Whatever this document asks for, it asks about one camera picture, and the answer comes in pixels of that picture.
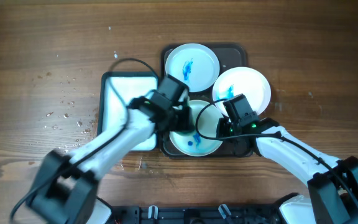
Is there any black right camera cable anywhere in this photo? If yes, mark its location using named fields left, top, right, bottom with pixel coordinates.
left=195, top=98, right=358, bottom=224

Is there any grey plate with blue stain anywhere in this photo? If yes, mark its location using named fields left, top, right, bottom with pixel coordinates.
left=165, top=43, right=220, bottom=93

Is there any white plate front blue stain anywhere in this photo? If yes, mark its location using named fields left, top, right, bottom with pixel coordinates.
left=169, top=106, right=223, bottom=157

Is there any white plate blue stain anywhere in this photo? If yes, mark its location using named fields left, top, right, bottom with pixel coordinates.
left=169, top=106, right=223, bottom=157
left=212, top=67, right=272, bottom=115

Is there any black left camera cable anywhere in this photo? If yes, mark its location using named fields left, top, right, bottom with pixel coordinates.
left=9, top=57, right=160, bottom=224

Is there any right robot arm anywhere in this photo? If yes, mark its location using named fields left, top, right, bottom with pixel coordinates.
left=217, top=94, right=358, bottom=223

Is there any large dark brown tray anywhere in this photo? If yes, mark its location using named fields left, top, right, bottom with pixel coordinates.
left=159, top=43, right=252, bottom=159

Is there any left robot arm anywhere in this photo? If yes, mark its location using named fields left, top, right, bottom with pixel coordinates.
left=22, top=75, right=194, bottom=224

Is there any small dark soapy water tray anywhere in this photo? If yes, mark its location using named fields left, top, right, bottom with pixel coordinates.
left=95, top=72, right=158, bottom=144

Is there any black camera cable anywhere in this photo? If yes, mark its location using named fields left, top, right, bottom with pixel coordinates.
left=9, top=57, right=160, bottom=224
left=195, top=98, right=358, bottom=224

